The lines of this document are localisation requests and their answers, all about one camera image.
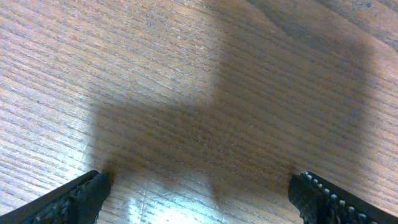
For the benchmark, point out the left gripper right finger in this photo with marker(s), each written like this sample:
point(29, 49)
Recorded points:
point(319, 201)

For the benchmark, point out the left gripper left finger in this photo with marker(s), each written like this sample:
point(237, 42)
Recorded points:
point(78, 201)

